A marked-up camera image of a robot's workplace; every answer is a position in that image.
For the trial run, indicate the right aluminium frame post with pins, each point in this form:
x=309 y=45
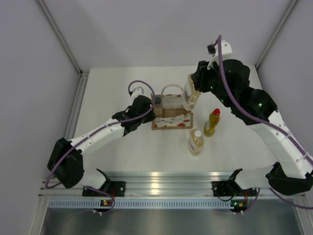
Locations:
x=279 y=26

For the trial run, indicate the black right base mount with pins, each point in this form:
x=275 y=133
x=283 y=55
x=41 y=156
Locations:
x=228 y=189

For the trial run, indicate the aluminium frame post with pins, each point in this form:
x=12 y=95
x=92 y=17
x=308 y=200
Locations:
x=82 y=74
x=279 y=26

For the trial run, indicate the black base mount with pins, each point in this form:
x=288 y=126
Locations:
x=228 y=189
x=113 y=188

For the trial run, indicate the aluminium mounting rail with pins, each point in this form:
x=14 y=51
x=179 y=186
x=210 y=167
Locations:
x=156 y=185

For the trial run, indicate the yellow bottle with red cap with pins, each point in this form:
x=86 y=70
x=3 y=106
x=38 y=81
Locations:
x=210 y=125

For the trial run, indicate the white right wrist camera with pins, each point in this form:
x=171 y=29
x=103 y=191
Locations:
x=226 y=50

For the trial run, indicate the slotted grey cable duct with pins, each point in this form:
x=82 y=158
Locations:
x=140 y=204

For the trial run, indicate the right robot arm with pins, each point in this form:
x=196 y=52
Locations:
x=292 y=172

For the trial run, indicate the left aluminium frame post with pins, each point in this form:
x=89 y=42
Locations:
x=82 y=74

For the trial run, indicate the burlap watermelon canvas bag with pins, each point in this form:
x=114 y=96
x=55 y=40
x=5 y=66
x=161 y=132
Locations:
x=172 y=115

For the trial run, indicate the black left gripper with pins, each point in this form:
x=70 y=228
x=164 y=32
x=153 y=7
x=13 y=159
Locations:
x=151 y=117

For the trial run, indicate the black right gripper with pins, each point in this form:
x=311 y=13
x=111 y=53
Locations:
x=202 y=73

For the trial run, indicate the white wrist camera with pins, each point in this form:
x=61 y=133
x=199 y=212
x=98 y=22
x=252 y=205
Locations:
x=226 y=50
x=136 y=92

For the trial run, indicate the clear bottle, dark cap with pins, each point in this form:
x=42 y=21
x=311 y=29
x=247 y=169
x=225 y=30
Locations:
x=158 y=102

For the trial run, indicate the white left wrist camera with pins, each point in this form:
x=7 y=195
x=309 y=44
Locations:
x=136 y=92

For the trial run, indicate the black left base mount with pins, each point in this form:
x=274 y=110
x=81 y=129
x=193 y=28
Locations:
x=113 y=188

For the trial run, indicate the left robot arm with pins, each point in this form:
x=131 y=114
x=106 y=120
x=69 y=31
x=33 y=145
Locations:
x=68 y=159

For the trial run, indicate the amber bottle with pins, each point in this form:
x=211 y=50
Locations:
x=190 y=95
x=195 y=142

